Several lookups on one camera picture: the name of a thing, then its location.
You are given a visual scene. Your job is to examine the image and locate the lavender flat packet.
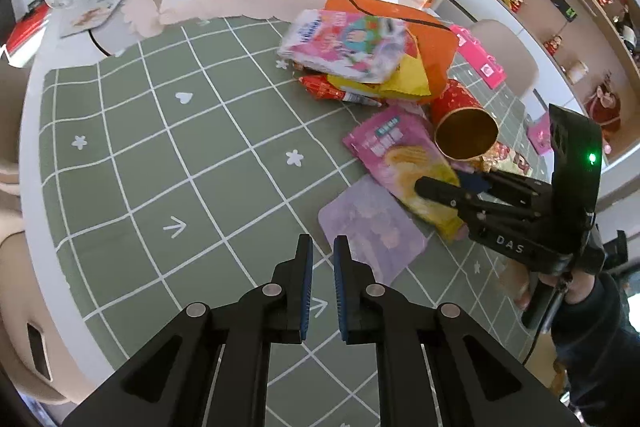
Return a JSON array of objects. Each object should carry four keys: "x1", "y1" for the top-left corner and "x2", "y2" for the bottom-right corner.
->
[{"x1": 318, "y1": 179, "x2": 429, "y2": 284}]

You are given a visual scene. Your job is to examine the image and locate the red patterned noodle packet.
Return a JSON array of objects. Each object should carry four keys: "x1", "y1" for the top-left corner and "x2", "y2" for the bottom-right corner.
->
[{"x1": 470, "y1": 142, "x2": 533, "y2": 178}]

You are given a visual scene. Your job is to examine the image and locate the bright pink carton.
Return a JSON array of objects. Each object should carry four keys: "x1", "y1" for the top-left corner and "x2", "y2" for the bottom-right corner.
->
[{"x1": 450, "y1": 24, "x2": 507, "y2": 88}]

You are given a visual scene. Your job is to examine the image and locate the large red doll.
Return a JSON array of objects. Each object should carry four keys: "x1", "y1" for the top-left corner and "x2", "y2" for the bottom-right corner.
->
[{"x1": 582, "y1": 79, "x2": 623, "y2": 142}]

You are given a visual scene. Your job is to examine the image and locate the wooden wall shelf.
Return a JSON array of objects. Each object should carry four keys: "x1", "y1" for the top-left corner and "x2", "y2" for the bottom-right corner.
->
[{"x1": 415, "y1": 0, "x2": 640, "y2": 168}]

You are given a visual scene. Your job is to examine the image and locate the person's right hand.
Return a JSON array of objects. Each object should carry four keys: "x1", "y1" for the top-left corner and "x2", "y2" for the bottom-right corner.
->
[{"x1": 500, "y1": 258, "x2": 539, "y2": 311}]

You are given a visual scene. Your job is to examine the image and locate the pink chips packet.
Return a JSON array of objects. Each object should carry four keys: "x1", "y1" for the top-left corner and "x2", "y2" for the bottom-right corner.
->
[{"x1": 342, "y1": 109, "x2": 468, "y2": 244}]

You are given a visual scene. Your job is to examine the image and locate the green grid tablecloth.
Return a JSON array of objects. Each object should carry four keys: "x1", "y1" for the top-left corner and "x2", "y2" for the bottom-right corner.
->
[{"x1": 40, "y1": 14, "x2": 556, "y2": 427}]

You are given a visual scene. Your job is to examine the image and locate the red flat box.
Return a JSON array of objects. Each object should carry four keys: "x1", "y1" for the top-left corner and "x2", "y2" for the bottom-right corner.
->
[{"x1": 5, "y1": 2, "x2": 53, "y2": 58}]

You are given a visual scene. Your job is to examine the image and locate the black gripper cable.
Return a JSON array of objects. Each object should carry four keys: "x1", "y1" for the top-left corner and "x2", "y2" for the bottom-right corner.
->
[{"x1": 521, "y1": 277, "x2": 572, "y2": 364}]

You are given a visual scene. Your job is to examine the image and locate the yellow snack packet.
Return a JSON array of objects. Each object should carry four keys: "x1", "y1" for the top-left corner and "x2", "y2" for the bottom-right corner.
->
[{"x1": 327, "y1": 54, "x2": 433, "y2": 105}]

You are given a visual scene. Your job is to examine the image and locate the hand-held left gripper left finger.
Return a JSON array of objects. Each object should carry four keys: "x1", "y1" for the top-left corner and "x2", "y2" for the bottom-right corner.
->
[{"x1": 62, "y1": 234, "x2": 315, "y2": 427}]

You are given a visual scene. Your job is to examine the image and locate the pink white snack packet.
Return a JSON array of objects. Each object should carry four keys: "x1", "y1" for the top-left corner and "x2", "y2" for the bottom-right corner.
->
[{"x1": 276, "y1": 8, "x2": 418, "y2": 84}]

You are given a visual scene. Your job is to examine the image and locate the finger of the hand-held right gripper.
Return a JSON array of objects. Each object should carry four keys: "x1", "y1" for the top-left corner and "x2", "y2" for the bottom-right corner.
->
[
  {"x1": 415, "y1": 176, "x2": 542, "y2": 229},
  {"x1": 457, "y1": 170, "x2": 552, "y2": 208}
]

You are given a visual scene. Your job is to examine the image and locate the orange paper bag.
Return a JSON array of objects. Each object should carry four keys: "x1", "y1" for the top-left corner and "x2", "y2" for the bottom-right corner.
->
[{"x1": 325, "y1": 0, "x2": 458, "y2": 105}]

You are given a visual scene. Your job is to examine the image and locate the small jar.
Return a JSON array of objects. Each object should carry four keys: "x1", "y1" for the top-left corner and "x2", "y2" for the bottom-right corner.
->
[{"x1": 567, "y1": 59, "x2": 590, "y2": 84}]

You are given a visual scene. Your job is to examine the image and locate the dark bottle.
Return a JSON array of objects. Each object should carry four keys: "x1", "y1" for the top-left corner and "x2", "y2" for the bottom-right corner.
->
[{"x1": 612, "y1": 2, "x2": 640, "y2": 52}]

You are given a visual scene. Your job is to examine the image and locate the red snack packet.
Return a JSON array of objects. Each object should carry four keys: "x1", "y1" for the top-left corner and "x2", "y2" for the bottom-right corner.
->
[{"x1": 298, "y1": 74, "x2": 386, "y2": 108}]

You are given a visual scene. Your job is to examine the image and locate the red gold paper tube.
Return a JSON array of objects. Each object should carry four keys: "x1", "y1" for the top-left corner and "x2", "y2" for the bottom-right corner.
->
[{"x1": 430, "y1": 78, "x2": 499, "y2": 161}]

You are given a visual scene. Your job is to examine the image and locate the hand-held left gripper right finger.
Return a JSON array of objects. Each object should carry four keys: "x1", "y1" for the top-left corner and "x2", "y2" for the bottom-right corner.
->
[{"x1": 333, "y1": 235, "x2": 583, "y2": 427}]

